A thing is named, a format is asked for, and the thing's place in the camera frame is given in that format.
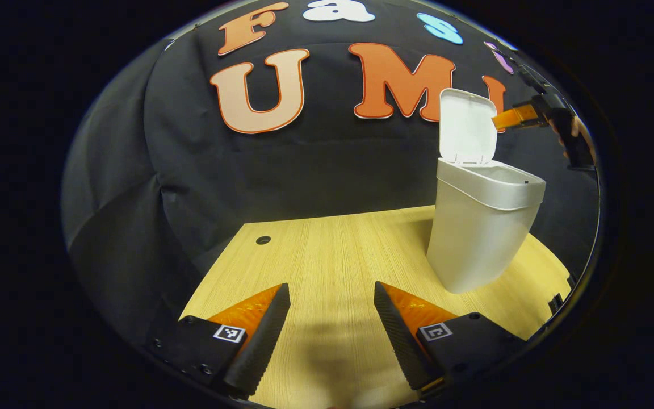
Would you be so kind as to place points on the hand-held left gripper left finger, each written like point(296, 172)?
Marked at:
point(261, 341)

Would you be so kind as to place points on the black backdrop cloth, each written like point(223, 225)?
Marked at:
point(315, 165)

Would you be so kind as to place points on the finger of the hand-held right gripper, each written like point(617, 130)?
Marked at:
point(515, 116)

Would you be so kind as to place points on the black desk bracket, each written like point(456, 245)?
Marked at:
point(556, 303)
point(571, 279)

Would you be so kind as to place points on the white desktop garbage bin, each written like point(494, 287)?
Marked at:
point(477, 233)

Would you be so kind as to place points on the wooden desktop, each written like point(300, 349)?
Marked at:
point(332, 255)

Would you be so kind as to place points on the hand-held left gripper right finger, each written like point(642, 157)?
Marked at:
point(401, 341)

